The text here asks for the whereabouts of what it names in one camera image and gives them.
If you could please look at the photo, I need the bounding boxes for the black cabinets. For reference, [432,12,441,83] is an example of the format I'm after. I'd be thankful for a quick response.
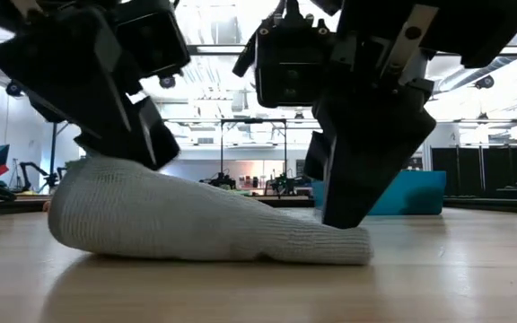
[431,145,517,185]

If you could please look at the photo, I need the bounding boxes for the grey microfiber towel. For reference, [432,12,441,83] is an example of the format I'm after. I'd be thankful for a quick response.
[47,154,374,266]

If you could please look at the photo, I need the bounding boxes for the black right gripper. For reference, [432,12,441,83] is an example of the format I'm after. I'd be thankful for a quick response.
[302,38,438,230]

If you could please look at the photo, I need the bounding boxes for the black aluminium table frame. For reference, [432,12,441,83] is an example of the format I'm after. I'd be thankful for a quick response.
[0,195,517,216]

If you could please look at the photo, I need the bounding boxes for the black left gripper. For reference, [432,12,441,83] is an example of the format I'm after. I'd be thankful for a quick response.
[0,6,181,171]

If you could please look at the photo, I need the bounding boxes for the long ceiling light bar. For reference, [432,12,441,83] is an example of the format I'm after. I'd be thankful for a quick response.
[0,43,517,57]

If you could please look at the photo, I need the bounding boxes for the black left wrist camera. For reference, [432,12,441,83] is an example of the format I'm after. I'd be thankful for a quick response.
[108,0,192,80]

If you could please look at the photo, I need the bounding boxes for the teal plastic basket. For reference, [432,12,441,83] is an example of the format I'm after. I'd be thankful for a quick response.
[311,170,447,216]

